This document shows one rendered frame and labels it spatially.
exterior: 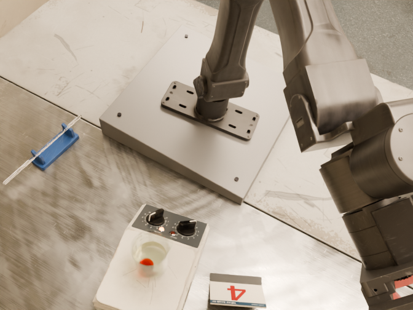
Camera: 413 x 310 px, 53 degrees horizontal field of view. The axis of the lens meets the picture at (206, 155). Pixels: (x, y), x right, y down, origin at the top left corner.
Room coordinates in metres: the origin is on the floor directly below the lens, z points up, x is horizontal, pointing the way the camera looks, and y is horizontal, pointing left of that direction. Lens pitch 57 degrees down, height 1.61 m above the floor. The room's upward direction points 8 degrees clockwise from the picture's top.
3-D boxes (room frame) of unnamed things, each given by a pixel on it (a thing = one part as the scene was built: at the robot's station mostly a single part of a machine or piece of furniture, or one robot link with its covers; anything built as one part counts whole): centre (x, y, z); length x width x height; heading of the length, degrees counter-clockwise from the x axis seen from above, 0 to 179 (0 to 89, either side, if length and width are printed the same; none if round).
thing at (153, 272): (0.20, 0.06, 1.02); 0.06 x 0.05 x 0.08; 114
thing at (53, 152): (0.43, 0.30, 0.92); 0.10 x 0.03 x 0.04; 153
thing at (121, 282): (0.18, 0.06, 0.98); 0.12 x 0.12 x 0.01; 79
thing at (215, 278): (0.20, -0.08, 0.92); 0.09 x 0.06 x 0.04; 93
